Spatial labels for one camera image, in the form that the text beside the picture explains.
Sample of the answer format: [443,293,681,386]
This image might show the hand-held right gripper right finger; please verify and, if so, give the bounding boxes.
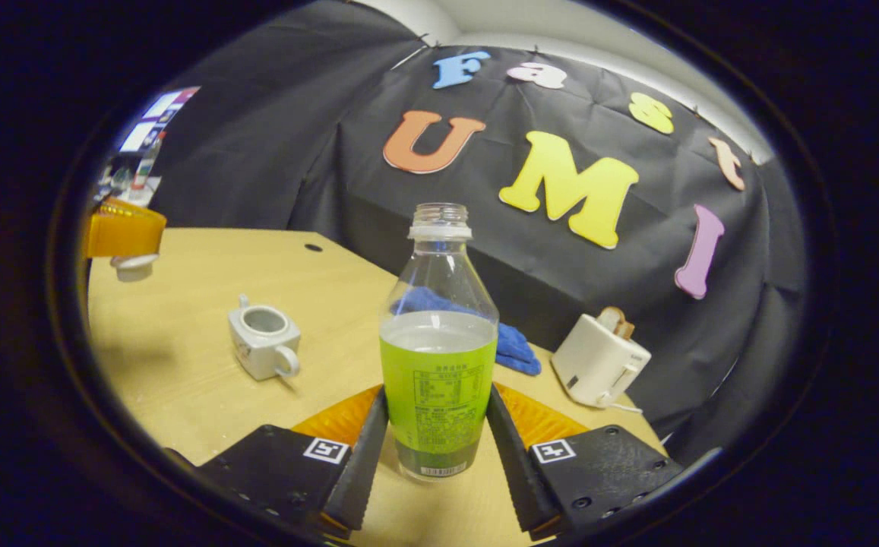
[485,381,685,533]

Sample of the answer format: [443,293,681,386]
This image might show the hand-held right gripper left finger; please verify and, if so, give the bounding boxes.
[196,384,390,533]

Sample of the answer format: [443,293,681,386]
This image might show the white teacup lid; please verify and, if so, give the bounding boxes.
[110,253,160,283]

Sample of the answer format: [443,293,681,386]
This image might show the green label water bottle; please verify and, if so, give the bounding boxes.
[378,202,501,482]

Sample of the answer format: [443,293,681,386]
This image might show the white ceramic teacup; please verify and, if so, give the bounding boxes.
[227,294,303,381]

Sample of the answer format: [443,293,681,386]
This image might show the blue towel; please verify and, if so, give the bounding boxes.
[390,286,542,377]

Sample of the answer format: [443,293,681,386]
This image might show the computer monitor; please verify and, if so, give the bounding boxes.
[116,86,201,155]

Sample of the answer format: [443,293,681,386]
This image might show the white toaster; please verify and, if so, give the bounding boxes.
[550,313,653,409]

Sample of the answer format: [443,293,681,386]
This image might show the bread slice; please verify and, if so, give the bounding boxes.
[597,305,636,340]

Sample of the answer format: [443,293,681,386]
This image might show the black backdrop cloth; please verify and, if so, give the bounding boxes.
[147,0,812,464]

